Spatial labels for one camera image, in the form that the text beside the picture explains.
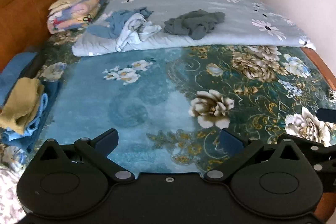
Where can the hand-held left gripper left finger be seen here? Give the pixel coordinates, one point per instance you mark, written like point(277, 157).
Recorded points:
point(101, 144)

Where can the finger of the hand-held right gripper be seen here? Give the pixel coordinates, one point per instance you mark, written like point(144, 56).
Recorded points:
point(321, 158)
point(326, 115)

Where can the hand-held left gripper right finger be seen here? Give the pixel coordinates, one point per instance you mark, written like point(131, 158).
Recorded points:
point(231, 141)

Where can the grey pants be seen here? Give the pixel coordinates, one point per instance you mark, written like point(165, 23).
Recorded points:
point(194, 22)

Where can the light blue folded cloth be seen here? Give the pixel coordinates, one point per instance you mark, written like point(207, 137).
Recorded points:
point(36, 121)

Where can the dark blue folded cloth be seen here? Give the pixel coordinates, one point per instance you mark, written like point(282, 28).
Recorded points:
point(53, 92)

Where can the olive yellow folded cloth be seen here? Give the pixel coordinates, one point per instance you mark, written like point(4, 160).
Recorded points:
point(23, 100)

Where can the pale floral cloth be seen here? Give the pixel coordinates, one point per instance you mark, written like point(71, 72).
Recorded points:
point(8, 187)

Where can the blue folded towel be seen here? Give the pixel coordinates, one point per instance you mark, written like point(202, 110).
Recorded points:
point(15, 69)

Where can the white crumpled garment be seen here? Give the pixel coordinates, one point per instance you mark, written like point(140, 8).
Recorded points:
point(134, 32)

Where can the blue crumpled garment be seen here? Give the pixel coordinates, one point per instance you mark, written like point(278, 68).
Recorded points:
point(115, 22)

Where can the pink folded floral blanket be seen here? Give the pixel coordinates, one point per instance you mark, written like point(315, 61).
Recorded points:
point(71, 19)

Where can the grey floral pillow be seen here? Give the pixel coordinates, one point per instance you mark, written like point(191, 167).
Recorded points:
point(183, 3)

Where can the orange wooden headboard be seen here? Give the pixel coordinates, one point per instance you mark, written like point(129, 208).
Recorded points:
point(23, 11)

